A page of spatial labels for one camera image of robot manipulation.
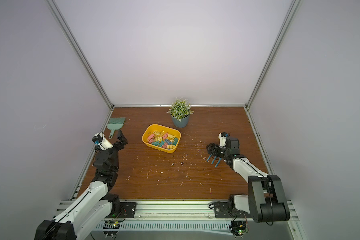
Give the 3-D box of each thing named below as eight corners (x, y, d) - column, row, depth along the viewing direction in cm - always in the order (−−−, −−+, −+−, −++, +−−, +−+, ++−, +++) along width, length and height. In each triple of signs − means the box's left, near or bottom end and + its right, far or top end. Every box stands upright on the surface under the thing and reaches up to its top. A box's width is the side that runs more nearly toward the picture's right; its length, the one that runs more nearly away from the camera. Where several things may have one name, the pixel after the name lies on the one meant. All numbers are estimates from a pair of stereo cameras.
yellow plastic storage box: (140, 144, 99) (137, 139, 95) (151, 126, 109) (150, 121, 105) (174, 155, 94) (173, 151, 89) (183, 136, 103) (182, 131, 99)
